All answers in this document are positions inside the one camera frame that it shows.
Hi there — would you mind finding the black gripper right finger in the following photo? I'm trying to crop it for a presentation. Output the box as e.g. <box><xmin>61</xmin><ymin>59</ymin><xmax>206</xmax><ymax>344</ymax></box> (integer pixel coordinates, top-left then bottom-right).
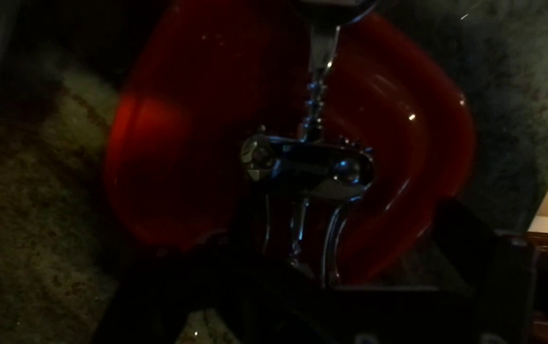
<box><xmin>323</xmin><ymin>200</ymin><xmax>537</xmax><ymax>344</ymax></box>

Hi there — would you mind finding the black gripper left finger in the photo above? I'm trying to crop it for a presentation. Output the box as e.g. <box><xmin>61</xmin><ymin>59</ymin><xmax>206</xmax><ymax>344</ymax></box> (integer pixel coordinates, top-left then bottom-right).
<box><xmin>90</xmin><ymin>246</ymin><xmax>267</xmax><ymax>344</ymax></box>

